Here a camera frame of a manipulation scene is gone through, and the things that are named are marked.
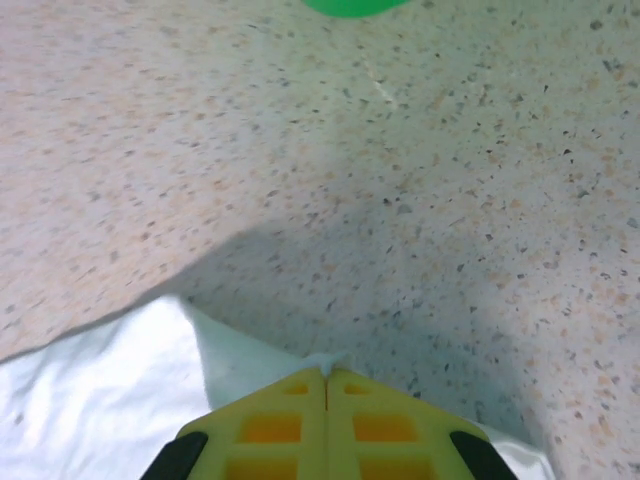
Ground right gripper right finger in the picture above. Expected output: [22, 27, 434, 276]
[324, 369, 517, 480]

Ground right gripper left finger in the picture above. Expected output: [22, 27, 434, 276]
[144, 367, 329, 480]

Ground white t-shirt with robot print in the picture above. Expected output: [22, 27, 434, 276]
[0, 294, 556, 480]

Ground green plastic basket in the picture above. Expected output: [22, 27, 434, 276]
[299, 0, 412, 20]

